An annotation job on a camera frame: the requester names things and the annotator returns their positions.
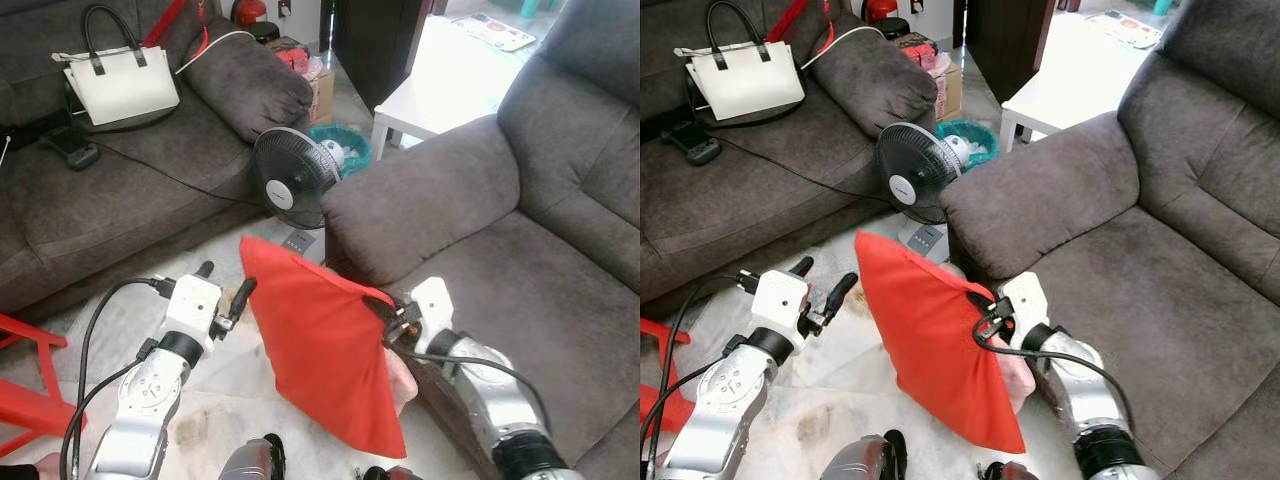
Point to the red pillow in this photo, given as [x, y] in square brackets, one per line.
[935, 345]
[320, 350]

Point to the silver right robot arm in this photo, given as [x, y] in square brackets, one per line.
[500, 400]
[1085, 395]

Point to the pink pillow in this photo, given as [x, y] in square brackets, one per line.
[1022, 382]
[402, 380]

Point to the brown long sofa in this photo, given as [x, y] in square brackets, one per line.
[100, 210]
[740, 200]

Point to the brown two-seat sofa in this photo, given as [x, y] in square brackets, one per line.
[1180, 250]
[560, 250]

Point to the patterned floor mat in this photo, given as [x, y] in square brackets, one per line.
[1128, 28]
[495, 30]

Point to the person's hand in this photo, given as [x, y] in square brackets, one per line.
[48, 466]

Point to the dark green standing fan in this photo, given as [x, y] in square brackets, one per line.
[910, 180]
[285, 185]

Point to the robot right leg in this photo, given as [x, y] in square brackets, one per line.
[1005, 471]
[390, 473]

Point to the teal basket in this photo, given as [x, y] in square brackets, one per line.
[355, 150]
[982, 140]

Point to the black handheld controller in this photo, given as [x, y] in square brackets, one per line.
[695, 145]
[72, 150]

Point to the white side table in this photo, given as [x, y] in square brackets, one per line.
[1060, 100]
[430, 110]

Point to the brown cardboard box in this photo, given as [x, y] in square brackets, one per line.
[322, 95]
[950, 92]

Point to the red white packet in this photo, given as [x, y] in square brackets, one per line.
[292, 58]
[918, 54]

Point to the dark brown wooden door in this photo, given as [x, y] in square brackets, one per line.
[1000, 40]
[375, 45]

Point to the red fire extinguisher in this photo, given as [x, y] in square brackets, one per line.
[880, 8]
[248, 12]

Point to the teal plastic stool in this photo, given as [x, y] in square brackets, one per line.
[527, 6]
[1162, 5]

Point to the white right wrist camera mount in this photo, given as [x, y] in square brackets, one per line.
[435, 305]
[1025, 300]

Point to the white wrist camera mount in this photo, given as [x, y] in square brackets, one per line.
[192, 305]
[435, 305]
[1025, 300]
[780, 300]

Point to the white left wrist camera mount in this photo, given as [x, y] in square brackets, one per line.
[192, 305]
[780, 300]

